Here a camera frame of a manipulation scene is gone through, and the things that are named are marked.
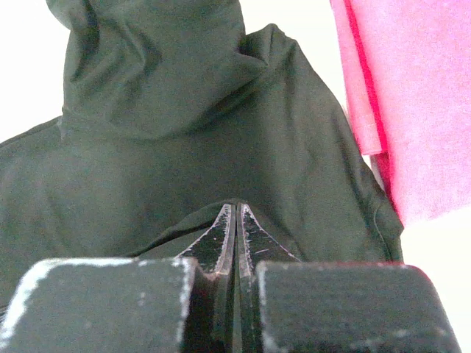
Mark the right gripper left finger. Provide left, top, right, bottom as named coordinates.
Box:
left=1, top=204, right=236, bottom=352

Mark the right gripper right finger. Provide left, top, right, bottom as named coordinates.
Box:
left=235, top=204, right=460, bottom=352

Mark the black t-shirt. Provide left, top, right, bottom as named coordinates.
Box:
left=1, top=1, right=403, bottom=305

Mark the folded red t-shirt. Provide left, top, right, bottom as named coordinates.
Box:
left=331, top=1, right=470, bottom=225

